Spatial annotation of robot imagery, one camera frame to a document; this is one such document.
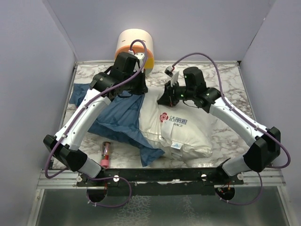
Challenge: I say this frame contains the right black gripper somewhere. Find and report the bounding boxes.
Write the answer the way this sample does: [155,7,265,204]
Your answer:
[157,80,195,107]

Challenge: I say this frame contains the white pillow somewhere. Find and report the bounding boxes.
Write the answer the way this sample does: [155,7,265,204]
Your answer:
[139,87,217,160]

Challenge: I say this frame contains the blue patterned pillowcase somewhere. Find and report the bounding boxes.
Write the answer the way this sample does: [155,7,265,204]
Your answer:
[69,82,165,168]

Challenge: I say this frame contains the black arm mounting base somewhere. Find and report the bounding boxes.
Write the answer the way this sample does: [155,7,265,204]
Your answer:
[77,167,243,196]

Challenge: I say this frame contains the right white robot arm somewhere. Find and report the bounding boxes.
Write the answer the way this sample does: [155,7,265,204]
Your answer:
[157,66,281,184]

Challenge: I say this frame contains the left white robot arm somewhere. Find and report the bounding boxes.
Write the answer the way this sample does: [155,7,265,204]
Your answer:
[43,50,147,186]

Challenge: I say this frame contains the round pastel drawer cabinet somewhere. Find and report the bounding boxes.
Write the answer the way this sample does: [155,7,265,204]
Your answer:
[114,28,155,78]

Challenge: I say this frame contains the pink capped small bottle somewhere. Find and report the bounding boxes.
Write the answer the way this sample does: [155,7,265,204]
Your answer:
[100,141,111,169]

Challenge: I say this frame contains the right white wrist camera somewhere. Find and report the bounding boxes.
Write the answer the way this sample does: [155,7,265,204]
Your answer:
[165,65,179,87]

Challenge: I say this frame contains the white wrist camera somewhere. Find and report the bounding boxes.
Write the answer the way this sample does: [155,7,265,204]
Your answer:
[165,65,179,87]
[134,53,145,70]

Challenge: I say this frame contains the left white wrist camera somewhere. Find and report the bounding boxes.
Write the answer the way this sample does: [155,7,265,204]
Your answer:
[134,53,145,70]

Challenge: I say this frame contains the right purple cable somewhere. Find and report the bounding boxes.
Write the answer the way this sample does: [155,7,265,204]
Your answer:
[171,53,291,205]

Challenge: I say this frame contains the aluminium frame rail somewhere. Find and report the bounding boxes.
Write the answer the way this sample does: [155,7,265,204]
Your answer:
[37,169,285,189]

